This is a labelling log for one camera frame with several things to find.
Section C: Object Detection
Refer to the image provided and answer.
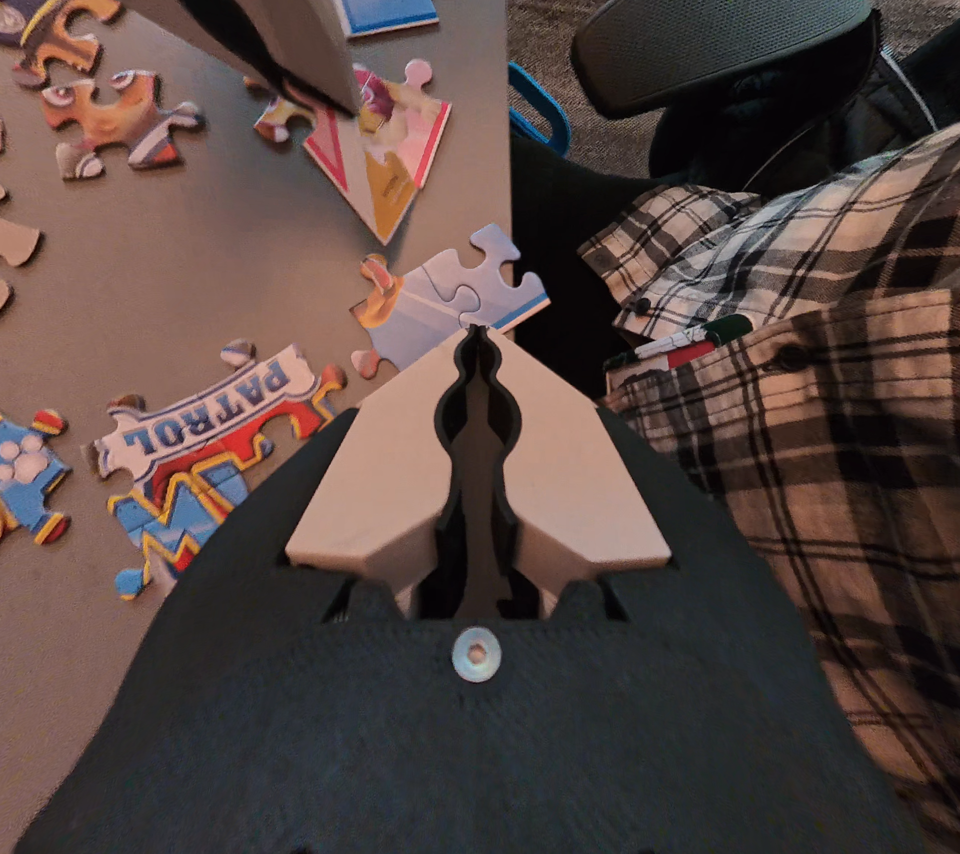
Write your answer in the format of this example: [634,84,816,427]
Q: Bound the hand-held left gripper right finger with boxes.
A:
[480,326,673,620]

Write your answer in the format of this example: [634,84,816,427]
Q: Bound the light blue sky puzzle section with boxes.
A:
[349,222,552,380]

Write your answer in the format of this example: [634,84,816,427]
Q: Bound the yellow pink small puzzle piece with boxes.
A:
[252,91,322,145]

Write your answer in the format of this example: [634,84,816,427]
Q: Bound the blue paw print puzzle section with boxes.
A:
[0,411,73,547]

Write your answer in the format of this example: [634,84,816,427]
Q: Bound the grey desk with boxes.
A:
[0,0,519,851]

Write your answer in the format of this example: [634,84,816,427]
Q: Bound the navy uniform dog puzzle piece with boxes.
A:
[0,0,123,89]

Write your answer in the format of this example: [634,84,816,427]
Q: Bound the blue plastic loop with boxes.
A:
[507,60,572,158]

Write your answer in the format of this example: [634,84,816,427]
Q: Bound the yellow pink corner puzzle piece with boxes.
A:
[303,108,422,247]

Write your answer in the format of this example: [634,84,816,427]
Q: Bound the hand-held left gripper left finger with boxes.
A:
[285,326,485,620]

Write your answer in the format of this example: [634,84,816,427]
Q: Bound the red white green pocket item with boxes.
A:
[603,313,754,374]

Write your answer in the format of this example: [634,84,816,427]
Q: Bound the black office chair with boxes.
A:
[648,7,940,197]

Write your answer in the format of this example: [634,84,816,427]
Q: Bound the black chair armrest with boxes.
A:
[570,0,881,119]

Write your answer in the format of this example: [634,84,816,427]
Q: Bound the red blue logo puzzle section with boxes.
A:
[81,341,348,602]

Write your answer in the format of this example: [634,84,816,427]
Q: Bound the orange dog eyes puzzle piece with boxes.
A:
[40,70,206,182]

